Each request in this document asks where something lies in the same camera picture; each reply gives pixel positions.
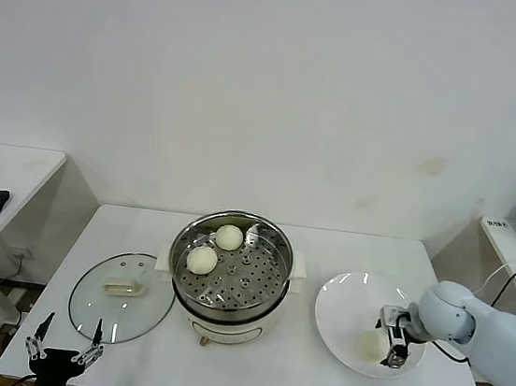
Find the white side desk with mouse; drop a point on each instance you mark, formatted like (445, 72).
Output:
(6, 171)

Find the small text label sticker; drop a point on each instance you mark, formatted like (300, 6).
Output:
(498, 224)

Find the white wall socket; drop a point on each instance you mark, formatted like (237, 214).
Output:
(21, 252)

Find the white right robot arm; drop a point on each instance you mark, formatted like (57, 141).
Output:
(495, 335)

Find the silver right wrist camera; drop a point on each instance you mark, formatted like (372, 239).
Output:
(388, 317)

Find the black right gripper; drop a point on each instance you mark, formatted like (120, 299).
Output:
(399, 336)

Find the white electric cooking pot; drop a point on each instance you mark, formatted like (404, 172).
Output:
(227, 328)

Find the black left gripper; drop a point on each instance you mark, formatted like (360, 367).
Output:
(57, 366)

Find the stainless steel steamer basket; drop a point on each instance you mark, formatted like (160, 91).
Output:
(238, 280)

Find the white round plate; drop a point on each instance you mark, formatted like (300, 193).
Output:
(346, 317)

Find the white side desk with laptop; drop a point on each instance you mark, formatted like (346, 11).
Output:
(511, 238)

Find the white steamed baozi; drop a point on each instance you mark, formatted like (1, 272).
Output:
(368, 345)
(228, 237)
(201, 260)

